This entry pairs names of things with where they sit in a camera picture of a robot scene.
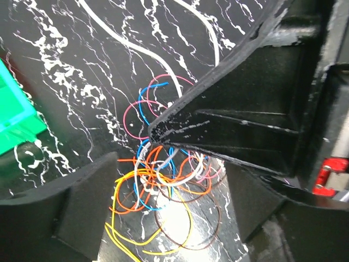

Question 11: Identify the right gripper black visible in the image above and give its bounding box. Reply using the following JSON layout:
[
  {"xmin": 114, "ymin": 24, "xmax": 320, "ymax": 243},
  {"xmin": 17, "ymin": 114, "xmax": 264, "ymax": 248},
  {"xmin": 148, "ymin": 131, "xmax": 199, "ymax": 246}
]
[{"xmin": 294, "ymin": 1, "xmax": 348, "ymax": 210}]

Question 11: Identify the orange cable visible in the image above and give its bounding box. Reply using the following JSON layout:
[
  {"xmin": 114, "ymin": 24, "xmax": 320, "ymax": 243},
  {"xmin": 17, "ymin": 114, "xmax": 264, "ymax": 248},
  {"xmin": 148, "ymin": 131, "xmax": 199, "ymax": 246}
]
[{"xmin": 109, "ymin": 144, "xmax": 213, "ymax": 215}]

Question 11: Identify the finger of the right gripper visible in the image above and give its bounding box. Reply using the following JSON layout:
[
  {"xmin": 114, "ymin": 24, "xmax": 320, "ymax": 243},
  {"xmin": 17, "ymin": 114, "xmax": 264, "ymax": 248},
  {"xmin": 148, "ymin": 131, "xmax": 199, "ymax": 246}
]
[{"xmin": 148, "ymin": 1, "xmax": 327, "ymax": 176}]

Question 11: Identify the yellow cable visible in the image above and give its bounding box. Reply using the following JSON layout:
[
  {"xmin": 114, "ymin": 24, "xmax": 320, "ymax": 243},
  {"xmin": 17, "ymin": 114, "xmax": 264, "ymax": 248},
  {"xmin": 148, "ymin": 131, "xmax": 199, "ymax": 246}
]
[{"xmin": 105, "ymin": 168, "xmax": 194, "ymax": 262}]

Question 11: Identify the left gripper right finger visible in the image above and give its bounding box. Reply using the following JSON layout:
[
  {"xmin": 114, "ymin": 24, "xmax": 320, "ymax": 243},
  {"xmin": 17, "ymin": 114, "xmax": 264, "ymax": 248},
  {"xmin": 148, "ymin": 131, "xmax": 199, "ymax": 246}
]
[{"xmin": 225, "ymin": 163, "xmax": 348, "ymax": 261}]

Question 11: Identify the pink cable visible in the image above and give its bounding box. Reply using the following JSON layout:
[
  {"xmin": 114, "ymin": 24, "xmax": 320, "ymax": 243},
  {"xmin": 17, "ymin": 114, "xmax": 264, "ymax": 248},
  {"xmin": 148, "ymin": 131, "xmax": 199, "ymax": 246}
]
[{"xmin": 122, "ymin": 73, "xmax": 224, "ymax": 183}]

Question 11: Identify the brown cable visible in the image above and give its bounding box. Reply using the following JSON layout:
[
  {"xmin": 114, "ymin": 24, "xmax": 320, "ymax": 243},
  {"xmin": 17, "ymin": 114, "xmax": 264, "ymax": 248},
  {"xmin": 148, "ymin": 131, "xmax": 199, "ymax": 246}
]
[{"xmin": 117, "ymin": 163, "xmax": 227, "ymax": 251}]

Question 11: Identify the white cable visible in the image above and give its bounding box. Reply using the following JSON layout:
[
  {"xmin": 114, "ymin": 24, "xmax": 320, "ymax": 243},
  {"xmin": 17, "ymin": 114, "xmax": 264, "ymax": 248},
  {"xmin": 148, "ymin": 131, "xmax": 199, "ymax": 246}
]
[{"xmin": 77, "ymin": 0, "xmax": 221, "ymax": 211}]

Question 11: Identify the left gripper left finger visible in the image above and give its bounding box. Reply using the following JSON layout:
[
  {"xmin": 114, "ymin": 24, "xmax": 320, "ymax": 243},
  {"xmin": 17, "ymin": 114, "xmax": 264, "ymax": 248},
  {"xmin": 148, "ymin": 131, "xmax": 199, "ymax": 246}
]
[{"xmin": 1, "ymin": 152, "xmax": 118, "ymax": 261}]

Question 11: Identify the near green storage bin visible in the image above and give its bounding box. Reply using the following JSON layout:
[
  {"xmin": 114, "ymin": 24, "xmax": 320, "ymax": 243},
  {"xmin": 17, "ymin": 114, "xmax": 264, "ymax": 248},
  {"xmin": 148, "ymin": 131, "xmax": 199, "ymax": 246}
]
[{"xmin": 1, "ymin": 62, "xmax": 47, "ymax": 154}]

